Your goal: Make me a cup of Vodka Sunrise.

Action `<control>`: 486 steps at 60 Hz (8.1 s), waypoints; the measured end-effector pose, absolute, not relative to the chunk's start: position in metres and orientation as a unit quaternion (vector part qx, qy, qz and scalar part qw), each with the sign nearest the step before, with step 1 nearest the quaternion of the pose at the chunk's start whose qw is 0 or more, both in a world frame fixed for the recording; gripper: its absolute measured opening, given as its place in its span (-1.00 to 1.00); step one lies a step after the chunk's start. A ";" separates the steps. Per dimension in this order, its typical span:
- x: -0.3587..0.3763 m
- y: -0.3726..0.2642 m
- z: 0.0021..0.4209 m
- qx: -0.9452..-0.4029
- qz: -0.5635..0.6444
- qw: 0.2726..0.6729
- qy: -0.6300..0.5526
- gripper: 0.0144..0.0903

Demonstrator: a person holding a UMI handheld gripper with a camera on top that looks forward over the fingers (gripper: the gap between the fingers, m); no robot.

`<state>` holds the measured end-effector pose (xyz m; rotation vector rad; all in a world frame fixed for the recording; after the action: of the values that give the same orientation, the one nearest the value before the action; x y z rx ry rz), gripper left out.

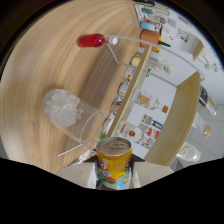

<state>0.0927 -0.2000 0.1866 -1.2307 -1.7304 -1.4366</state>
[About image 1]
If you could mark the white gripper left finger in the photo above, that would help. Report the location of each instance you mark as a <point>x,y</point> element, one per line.
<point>81,175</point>

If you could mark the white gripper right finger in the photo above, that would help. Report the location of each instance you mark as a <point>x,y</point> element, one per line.
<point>150,171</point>

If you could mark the yellow drink can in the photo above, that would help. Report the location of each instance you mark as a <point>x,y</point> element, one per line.
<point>114,166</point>

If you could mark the small red syrup bottle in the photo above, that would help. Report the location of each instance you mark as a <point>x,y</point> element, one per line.
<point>90,40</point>

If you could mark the light blue cup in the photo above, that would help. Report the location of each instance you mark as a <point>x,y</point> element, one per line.
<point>148,26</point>

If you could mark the two-tier wooden shelf rack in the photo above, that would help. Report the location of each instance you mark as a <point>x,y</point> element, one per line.
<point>180,116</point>

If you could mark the clear glass with ice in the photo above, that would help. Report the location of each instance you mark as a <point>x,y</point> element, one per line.
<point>66,113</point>

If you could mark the glass jar wooden lid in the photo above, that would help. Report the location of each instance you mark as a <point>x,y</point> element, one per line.
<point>203,126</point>

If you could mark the black and yellow bag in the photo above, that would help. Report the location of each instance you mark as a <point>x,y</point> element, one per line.
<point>207,101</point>

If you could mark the orange basket with toys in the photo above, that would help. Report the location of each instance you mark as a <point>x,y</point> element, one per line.
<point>150,37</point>

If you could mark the white tray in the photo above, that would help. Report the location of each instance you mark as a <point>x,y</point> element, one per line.
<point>156,10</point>

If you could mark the multicolour wall poster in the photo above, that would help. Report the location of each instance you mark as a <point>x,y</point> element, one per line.
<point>146,142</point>

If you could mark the red wall poster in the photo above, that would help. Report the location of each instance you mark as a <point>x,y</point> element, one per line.
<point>153,132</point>

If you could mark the blue yellow wall poster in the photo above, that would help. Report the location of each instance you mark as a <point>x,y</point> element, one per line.
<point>154,123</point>

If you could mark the wooden wall shelf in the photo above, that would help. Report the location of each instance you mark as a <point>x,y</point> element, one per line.
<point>196,46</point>

